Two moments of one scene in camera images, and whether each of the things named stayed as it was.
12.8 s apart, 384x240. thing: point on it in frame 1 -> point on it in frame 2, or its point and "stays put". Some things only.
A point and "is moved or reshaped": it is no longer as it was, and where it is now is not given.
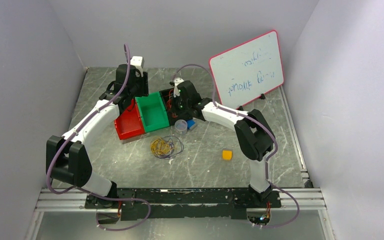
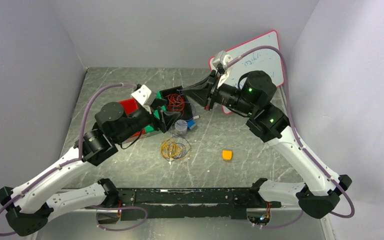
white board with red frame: [248, 70] stays put
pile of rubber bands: [167, 147] is moved or reshaped
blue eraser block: [190, 123] stays put
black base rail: [231, 204] stays put
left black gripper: [143, 92] -> [166, 120]
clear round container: [181, 127] stays put
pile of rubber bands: [159, 146] -> [169, 149]
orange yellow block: [227, 155] stays put
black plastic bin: [173, 116] stays put
